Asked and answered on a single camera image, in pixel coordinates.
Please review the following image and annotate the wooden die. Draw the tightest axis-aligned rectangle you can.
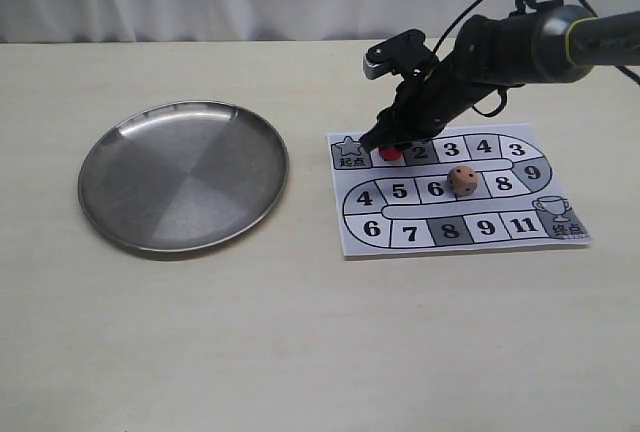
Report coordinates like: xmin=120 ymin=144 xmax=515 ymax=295
xmin=448 ymin=165 xmax=478 ymax=197

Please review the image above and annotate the red cylinder game piece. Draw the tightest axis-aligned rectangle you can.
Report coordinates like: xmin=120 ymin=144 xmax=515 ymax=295
xmin=378 ymin=147 xmax=403 ymax=162

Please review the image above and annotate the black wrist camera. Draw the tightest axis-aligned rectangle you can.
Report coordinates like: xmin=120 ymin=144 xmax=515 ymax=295
xmin=363 ymin=29 xmax=439 ymax=80

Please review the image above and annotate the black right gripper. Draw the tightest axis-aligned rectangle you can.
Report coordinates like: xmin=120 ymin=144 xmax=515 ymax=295
xmin=361 ymin=59 xmax=500 ymax=152

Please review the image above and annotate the round steel plate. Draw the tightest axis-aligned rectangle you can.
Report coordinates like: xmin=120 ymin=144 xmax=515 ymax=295
xmin=77 ymin=100 xmax=290 ymax=255

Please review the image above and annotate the printed paper game board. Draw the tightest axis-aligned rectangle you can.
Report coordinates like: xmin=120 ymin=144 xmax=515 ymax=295
xmin=327 ymin=124 xmax=591 ymax=258

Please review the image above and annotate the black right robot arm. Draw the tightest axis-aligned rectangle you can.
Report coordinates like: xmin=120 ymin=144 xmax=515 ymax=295
xmin=360 ymin=2 xmax=639 ymax=152

